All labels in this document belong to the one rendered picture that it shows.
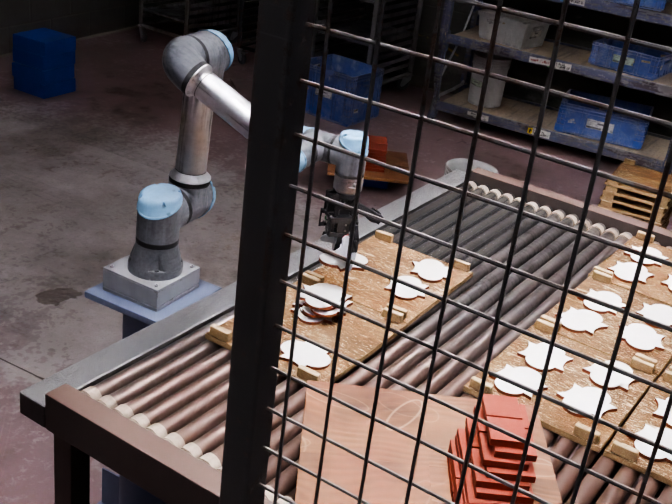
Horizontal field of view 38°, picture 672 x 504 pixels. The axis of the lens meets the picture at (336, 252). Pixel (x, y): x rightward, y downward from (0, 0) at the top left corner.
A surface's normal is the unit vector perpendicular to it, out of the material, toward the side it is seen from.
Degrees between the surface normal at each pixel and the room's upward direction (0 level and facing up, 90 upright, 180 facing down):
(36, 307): 0
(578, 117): 90
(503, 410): 0
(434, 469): 0
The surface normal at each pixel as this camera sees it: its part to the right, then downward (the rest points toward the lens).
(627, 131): -0.37, 0.37
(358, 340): 0.11, -0.89
